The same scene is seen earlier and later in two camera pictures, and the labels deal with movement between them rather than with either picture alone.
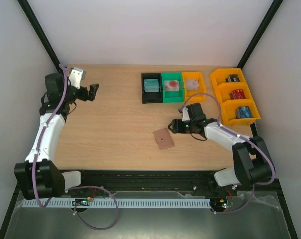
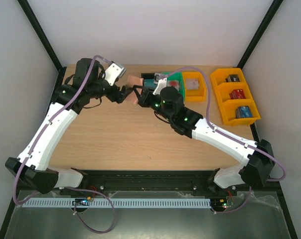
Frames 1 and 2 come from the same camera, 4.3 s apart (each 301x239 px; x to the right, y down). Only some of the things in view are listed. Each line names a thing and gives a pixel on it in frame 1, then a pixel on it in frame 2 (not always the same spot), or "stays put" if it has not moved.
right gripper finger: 174,128 -> 140,97
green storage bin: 173,96 stays put
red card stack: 237,94 stays put
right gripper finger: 174,123 -> 143,89
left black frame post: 40,34 stays put
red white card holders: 172,85 stays put
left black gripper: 91,94 -> 120,98
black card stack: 232,78 stays put
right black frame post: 275,6 stays put
